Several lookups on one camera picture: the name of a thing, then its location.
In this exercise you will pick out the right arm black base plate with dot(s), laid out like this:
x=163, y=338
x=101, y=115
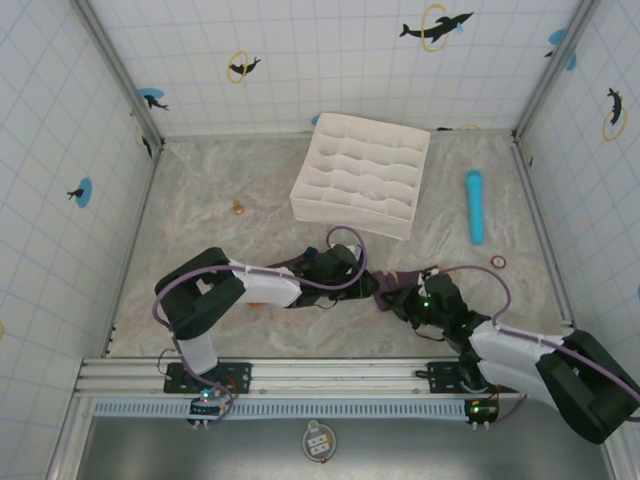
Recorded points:
x=440, y=375

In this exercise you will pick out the white fabric divided organizer box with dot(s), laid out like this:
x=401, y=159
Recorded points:
x=360, y=165

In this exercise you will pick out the light blue cylindrical tool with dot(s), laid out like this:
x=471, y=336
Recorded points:
x=475, y=205

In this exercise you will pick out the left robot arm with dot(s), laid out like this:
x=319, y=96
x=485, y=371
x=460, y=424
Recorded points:
x=200, y=300

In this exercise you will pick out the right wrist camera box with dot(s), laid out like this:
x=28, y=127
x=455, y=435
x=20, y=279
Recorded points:
x=432, y=273

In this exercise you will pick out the purple sock with orange cuff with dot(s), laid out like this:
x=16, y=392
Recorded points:
x=300, y=260

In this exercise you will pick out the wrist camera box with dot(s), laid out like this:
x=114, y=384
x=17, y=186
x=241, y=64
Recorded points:
x=354, y=249
x=432, y=273

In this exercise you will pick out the aluminium mounting rail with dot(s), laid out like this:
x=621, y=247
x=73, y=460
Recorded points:
x=325, y=372

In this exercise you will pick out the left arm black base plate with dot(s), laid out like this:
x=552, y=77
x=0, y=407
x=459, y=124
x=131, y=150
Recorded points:
x=240, y=375

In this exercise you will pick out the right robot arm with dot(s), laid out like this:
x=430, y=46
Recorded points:
x=575, y=390

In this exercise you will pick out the aluminium frame post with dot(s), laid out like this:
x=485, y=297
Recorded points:
x=554, y=70
x=121, y=75

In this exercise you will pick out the purple sock with striped cuff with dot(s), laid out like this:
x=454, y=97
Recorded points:
x=387, y=280

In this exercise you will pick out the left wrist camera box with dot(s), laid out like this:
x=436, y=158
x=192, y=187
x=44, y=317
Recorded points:
x=354, y=249

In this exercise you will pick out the small red white round disc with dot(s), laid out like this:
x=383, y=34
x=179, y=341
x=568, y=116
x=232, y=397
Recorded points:
x=498, y=261

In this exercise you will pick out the small gold pawn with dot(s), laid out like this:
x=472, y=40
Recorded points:
x=238, y=207

